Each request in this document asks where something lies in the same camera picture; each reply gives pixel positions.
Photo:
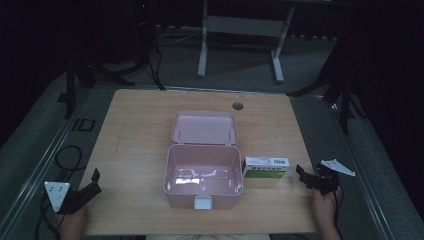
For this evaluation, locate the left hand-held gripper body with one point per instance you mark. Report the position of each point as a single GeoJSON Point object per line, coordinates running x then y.
{"type": "Point", "coordinates": [66, 199]}

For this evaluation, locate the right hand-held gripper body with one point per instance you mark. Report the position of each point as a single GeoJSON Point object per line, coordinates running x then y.
{"type": "Point", "coordinates": [328, 178]}

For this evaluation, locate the green and white medicine box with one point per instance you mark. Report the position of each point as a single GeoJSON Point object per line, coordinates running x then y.
{"type": "Point", "coordinates": [265, 168]}

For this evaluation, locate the pink plastic storage box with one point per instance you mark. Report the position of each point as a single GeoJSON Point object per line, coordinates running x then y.
{"type": "Point", "coordinates": [203, 168]}

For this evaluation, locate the person's left hand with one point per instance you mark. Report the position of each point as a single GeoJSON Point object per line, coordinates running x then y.
{"type": "Point", "coordinates": [74, 218]}

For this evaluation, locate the person's right hand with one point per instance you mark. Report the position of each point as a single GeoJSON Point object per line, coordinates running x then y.
{"type": "Point", "coordinates": [324, 205]}

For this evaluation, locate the black tripod stand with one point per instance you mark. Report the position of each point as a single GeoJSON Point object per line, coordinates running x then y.
{"type": "Point", "coordinates": [343, 100]}
{"type": "Point", "coordinates": [83, 75]}

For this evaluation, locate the white metal desk frame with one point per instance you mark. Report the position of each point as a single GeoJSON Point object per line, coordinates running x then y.
{"type": "Point", "coordinates": [240, 26]}

